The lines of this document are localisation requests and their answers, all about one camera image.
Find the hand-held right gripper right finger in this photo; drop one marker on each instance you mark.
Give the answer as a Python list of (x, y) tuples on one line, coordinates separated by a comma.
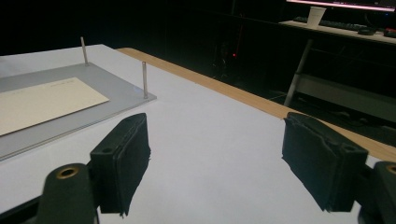
[(323, 161)]

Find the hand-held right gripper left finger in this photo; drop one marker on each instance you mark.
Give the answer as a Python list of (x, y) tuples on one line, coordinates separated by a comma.
[(120, 165)]

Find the light wooden desk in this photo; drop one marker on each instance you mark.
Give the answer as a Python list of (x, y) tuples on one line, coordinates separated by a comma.
[(342, 71)]

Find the cream paper card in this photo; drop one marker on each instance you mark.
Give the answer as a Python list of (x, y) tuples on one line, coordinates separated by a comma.
[(40, 102)]

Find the black computer mouse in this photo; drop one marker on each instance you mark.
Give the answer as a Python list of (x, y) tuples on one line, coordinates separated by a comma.
[(366, 30)]

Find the black keyboard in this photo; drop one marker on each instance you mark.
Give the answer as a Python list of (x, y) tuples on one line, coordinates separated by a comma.
[(336, 23)]

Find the white paper cup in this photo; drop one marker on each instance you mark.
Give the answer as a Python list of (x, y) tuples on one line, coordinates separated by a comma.
[(315, 17)]

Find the red and black object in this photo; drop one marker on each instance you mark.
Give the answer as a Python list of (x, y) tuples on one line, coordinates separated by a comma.
[(390, 32)]

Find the computer monitor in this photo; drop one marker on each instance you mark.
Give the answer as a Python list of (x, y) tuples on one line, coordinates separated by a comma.
[(345, 4)]

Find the grey metal base plate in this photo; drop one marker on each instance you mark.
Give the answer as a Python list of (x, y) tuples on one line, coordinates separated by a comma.
[(102, 93)]

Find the thin metal post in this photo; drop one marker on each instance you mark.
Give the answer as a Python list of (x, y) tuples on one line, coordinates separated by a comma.
[(84, 51), (144, 80)]

